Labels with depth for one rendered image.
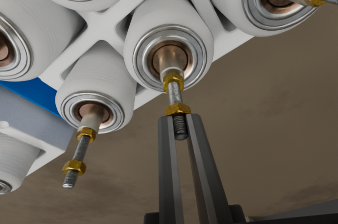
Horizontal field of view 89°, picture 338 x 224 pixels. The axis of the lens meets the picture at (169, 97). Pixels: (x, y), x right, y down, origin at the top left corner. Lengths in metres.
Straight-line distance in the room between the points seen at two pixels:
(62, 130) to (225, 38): 0.41
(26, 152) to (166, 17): 0.40
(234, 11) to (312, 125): 0.77
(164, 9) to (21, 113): 0.38
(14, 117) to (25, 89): 0.06
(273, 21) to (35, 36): 0.21
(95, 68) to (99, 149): 0.58
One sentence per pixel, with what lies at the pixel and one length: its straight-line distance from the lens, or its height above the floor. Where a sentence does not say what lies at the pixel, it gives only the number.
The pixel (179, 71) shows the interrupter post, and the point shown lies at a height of 0.28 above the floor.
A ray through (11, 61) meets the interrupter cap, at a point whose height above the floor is 0.25.
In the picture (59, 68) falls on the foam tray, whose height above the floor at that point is 0.18.
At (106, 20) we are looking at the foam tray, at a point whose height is 0.18.
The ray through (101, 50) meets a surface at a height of 0.17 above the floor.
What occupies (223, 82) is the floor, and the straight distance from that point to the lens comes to 0.54.
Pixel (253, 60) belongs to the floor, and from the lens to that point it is 0.54.
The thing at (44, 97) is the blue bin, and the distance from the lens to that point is 0.48.
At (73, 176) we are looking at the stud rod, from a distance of 0.19.
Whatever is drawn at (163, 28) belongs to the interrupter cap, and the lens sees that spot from 0.16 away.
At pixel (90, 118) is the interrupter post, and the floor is 0.27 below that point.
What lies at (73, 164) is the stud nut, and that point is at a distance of 0.19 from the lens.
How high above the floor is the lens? 0.41
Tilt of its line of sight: 49 degrees down
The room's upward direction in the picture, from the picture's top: 174 degrees clockwise
